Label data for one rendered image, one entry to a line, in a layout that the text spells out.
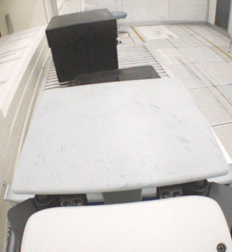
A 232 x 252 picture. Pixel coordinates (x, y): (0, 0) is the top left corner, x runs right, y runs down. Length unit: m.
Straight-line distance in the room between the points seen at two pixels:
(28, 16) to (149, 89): 1.58
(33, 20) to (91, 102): 1.57
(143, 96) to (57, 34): 0.71
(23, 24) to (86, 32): 0.95
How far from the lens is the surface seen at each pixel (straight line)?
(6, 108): 0.68
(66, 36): 0.84
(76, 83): 0.69
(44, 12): 1.67
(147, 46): 1.23
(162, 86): 0.17
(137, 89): 0.16
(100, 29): 0.84
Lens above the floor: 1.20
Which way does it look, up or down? 42 degrees down
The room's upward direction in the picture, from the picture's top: 5 degrees counter-clockwise
